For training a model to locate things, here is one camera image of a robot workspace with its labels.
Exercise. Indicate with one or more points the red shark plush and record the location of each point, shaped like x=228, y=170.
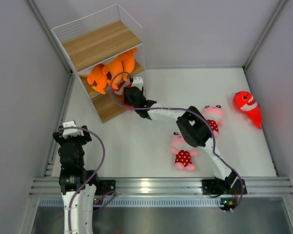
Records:
x=122, y=90
x=245, y=103

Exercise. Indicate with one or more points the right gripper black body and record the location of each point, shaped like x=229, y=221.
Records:
x=127, y=101

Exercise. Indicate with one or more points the pink frog plush rear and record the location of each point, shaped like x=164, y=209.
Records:
x=214, y=116

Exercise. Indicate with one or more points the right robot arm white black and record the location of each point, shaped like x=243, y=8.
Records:
x=197, y=133

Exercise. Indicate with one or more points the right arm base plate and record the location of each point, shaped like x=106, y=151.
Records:
x=215, y=188

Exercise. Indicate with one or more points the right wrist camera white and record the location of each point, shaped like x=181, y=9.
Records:
x=137, y=82

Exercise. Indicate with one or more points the pink frog plush front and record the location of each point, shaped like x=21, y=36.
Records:
x=183, y=153

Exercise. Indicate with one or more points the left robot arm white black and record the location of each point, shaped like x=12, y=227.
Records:
x=78, y=185

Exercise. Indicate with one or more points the aluminium rail frame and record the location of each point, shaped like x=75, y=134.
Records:
x=165, y=192

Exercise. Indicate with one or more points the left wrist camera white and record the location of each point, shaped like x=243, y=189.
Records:
x=70, y=130

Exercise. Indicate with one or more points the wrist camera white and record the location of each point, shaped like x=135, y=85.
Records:
x=70, y=130
x=137, y=82

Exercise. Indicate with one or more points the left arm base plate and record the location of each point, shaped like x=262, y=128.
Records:
x=104, y=188

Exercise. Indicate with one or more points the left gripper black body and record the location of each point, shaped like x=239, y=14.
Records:
x=77, y=141

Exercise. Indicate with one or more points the pink frog plush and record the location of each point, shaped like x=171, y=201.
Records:
x=183, y=153
x=214, y=116

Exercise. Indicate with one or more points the orange shark plush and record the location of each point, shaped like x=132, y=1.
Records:
x=96, y=79
x=115, y=68
x=128, y=61

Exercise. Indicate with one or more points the white wire wooden shelf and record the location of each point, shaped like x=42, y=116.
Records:
x=98, y=48

